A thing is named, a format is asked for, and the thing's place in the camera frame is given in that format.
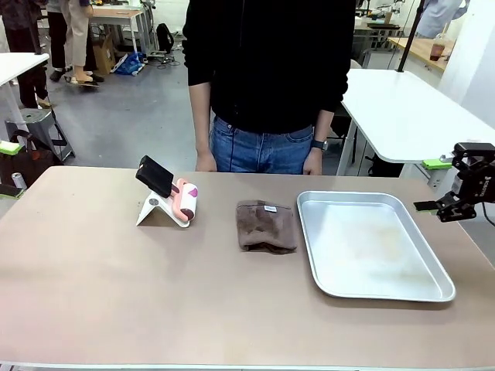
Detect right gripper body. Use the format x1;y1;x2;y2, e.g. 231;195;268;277
452;154;495;204

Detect pink lint roller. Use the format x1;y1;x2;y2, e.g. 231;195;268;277
135;155;200;228

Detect brown towel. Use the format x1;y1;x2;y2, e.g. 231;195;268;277
235;199;299;255

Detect person's right forearm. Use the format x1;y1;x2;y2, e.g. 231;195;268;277
189;83;213;152

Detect person's left forearm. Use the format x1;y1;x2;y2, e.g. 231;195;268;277
312;109;336;142

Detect person's left hand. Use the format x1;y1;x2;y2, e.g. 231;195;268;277
302;148;324;177

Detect person's right hand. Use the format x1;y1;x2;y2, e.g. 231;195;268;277
195;148;218;172

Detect dark red bag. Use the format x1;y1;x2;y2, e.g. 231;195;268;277
0;130;60;189

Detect grey metal stool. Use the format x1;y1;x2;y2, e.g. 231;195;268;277
4;107;77;162

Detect large white side table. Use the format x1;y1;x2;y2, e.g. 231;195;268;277
336;68;495;177

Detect small white table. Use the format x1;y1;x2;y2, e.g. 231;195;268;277
0;52;50;121

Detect silver metal baking tray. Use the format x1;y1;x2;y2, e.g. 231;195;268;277
296;190;456;303

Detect black pole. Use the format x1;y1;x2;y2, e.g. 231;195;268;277
29;0;43;56
397;0;426;74

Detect person in patterned dark shirt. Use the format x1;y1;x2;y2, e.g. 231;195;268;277
0;0;51;109

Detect bottle with red drink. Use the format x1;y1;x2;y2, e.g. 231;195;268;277
429;32;446;62

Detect wooden work table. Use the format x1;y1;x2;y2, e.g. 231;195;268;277
388;36;457;74

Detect person in black trousers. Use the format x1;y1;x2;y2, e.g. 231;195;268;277
46;0;74;82

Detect person in beige trousers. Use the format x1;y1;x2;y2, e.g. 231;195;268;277
61;0;100;88

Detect cardboard box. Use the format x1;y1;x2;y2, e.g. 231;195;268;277
92;32;117;74

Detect person in blue shirt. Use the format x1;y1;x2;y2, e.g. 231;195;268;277
417;0;471;39

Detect blue plastic bag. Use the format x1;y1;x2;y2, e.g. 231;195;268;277
114;52;146;77

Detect white folded stand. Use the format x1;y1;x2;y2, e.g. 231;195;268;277
135;192;194;230

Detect wooden top desk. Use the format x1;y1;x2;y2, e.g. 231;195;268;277
90;6;147;51

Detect blue jeans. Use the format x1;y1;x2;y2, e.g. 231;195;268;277
210;115;314;175

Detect black backpack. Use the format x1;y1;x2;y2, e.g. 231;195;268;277
155;22;175;55

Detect black sweater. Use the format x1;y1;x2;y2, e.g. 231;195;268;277
181;0;357;134

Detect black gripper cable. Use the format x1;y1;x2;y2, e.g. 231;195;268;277
481;200;495;228

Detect power strip with cables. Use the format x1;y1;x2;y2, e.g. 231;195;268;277
146;49;185;66

